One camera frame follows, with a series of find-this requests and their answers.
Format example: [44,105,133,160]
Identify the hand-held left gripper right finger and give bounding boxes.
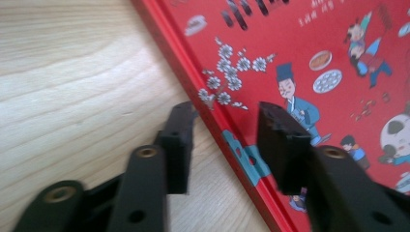
[255,101,314,196]

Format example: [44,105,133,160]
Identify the red picture book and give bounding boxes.
[130,0,410,232]

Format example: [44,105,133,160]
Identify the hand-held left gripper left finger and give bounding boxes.
[154,101,199,196]

